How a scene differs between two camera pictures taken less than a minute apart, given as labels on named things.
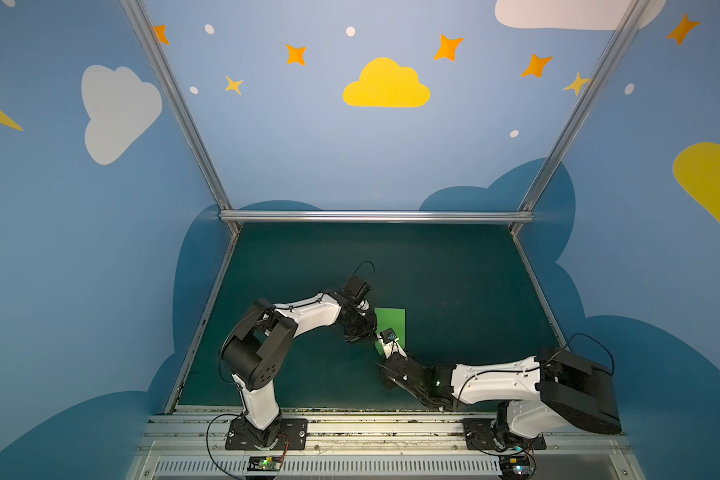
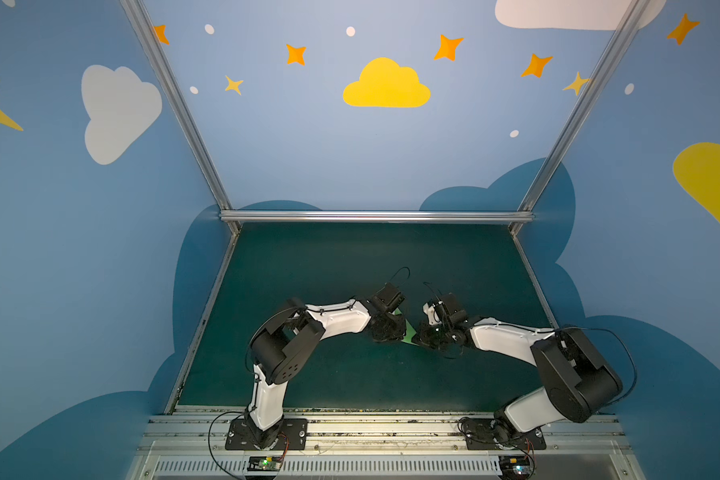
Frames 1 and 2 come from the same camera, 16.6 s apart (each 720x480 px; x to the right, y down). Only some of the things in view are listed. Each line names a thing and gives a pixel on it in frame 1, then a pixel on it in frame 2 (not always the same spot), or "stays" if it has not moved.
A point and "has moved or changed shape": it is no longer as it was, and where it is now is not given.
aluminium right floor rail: (541, 290) stays
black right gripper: (396, 366) → (434, 332)
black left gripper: (363, 322) → (387, 325)
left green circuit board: (264, 463) stays
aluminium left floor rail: (176, 395) stays
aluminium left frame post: (184, 106) stays
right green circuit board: (514, 466) stays
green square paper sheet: (388, 318) has moved or changed shape
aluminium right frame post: (623, 30) stays
